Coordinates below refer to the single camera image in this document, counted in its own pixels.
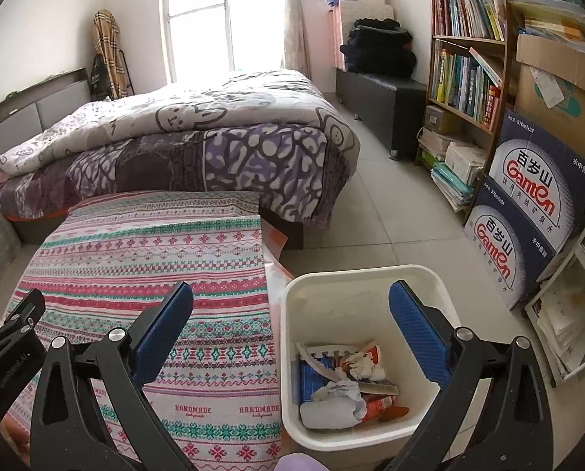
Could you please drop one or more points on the plaid garment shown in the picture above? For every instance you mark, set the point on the plaid garment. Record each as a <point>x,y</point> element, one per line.
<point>108,44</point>

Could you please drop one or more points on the pile of white papers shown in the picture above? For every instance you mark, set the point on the pile of white papers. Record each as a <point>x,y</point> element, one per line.
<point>562,319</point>

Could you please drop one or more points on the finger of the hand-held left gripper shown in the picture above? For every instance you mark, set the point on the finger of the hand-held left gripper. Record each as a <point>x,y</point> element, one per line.
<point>27,306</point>

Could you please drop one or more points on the window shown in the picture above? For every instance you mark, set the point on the window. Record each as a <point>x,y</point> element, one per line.
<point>199,10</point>

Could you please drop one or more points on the row of thin colourful books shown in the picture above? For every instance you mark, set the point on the row of thin colourful books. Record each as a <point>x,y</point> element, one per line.
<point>464,10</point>

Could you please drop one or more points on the small orange wrapper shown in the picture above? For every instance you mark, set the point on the small orange wrapper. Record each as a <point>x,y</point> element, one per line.
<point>395,412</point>

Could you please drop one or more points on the orange checkered box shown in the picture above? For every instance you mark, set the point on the orange checkered box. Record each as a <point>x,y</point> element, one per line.
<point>275,240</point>

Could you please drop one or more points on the blue water carton box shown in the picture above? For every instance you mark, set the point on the blue water carton box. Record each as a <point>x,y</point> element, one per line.
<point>537,181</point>
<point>508,250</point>

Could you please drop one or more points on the black bench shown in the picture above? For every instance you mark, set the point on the black bench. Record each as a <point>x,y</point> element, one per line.
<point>385,103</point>

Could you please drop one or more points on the white plastic bin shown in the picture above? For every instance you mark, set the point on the white plastic bin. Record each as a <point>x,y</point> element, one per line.
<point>331,294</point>

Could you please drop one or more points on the beige curtain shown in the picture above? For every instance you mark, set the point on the beige curtain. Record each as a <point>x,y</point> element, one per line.
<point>295,19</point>

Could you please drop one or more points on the purple patterned blanket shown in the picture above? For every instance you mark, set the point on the purple patterned blanket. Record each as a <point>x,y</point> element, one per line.
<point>253,167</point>

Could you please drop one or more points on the wooden bookshelf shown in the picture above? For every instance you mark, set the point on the wooden bookshelf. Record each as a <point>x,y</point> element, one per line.
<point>469,40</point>

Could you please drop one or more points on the row of books with red spine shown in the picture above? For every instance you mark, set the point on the row of books with red spine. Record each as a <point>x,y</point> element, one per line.
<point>456,78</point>

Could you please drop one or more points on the grey bed headboard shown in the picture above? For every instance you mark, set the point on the grey bed headboard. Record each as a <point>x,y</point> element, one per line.
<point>57,103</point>

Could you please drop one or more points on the white foam block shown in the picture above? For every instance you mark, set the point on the white foam block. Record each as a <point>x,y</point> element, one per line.
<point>368,7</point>

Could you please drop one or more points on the crumpled white paper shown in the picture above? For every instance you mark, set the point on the crumpled white paper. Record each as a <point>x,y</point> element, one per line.
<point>326,414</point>

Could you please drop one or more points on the blue drink carton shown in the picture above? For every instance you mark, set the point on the blue drink carton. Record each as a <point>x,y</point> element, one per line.
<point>312,378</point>

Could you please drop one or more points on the white metal rack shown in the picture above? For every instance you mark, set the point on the white metal rack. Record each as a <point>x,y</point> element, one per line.
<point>562,267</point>

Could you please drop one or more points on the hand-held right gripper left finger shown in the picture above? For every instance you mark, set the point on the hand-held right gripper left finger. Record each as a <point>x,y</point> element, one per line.
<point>162,328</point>

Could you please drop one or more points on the striped patterned tablecloth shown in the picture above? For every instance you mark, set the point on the striped patterned tablecloth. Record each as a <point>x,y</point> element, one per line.
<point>150,255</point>

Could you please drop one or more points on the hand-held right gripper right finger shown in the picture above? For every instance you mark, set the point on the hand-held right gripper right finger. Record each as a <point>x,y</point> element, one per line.
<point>415,338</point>

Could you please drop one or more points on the stack of teal books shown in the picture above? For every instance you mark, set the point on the stack of teal books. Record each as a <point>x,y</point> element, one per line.
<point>451,186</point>

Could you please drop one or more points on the pink cloth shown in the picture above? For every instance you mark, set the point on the pink cloth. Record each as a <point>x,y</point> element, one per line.
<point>336,39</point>

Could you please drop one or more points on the brown cardboard box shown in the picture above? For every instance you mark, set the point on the brown cardboard box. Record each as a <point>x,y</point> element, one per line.
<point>581,103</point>

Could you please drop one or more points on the dark hanging bag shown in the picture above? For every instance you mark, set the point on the dark hanging bag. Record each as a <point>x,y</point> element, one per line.
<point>98,78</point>

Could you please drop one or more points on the lilac cloth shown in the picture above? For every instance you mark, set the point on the lilac cloth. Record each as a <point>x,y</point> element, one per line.
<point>297,465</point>

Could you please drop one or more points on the white foam strip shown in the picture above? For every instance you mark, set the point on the white foam strip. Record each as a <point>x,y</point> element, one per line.
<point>312,360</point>

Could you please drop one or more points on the white cartoon quilt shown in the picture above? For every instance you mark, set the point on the white cartoon quilt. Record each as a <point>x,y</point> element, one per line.
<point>199,103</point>

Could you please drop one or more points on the white crumpled tissue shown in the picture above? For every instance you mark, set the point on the white crumpled tissue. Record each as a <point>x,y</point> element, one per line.
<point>363,363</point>

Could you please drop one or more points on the white box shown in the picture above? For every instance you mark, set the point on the white box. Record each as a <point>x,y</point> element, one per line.
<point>464,162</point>

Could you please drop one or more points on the pile of dark clothes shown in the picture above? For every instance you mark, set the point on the pile of dark clothes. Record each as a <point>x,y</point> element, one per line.
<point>378,44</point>

